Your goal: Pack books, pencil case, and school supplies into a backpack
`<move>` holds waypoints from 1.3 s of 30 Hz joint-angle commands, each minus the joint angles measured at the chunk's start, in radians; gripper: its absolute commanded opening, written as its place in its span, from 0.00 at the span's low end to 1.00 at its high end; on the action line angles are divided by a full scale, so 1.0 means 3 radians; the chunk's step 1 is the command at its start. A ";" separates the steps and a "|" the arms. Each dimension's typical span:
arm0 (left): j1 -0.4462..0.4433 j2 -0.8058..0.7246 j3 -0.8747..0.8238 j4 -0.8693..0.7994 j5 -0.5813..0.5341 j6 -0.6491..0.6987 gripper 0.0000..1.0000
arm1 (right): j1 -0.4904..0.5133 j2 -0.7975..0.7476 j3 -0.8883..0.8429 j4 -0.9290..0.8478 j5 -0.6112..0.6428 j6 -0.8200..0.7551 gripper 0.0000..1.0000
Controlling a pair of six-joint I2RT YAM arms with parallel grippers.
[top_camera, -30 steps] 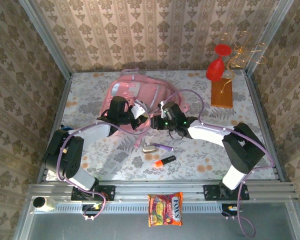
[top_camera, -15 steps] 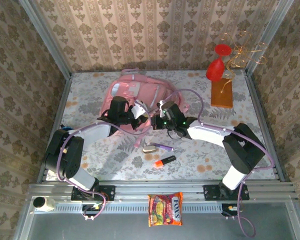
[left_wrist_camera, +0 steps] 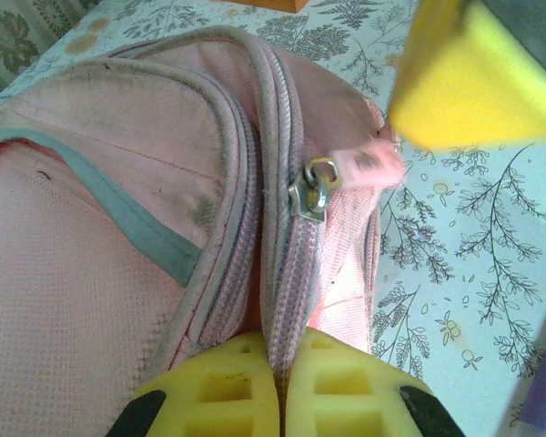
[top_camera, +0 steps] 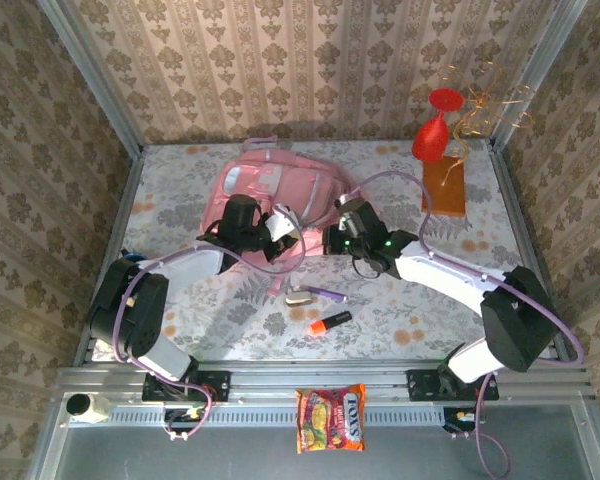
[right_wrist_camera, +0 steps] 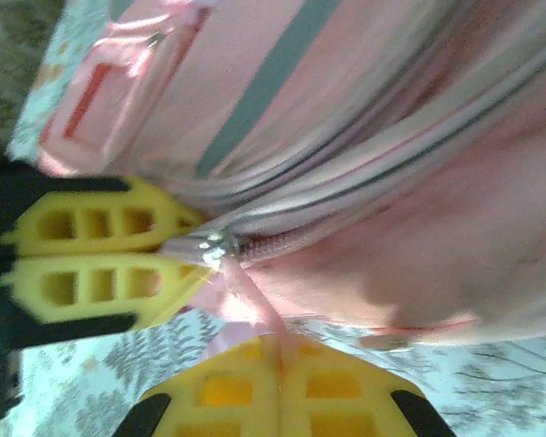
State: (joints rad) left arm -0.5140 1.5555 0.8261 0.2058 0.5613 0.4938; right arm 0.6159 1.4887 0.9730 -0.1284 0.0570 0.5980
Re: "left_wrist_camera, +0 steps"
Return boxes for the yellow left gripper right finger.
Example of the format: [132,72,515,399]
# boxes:
[284,328,465,437]

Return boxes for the orange wooden board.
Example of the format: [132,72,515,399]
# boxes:
[213,0,310,15]

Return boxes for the pink backpack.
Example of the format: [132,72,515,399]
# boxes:
[0,25,409,437]

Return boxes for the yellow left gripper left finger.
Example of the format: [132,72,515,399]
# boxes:
[111,331,281,437]

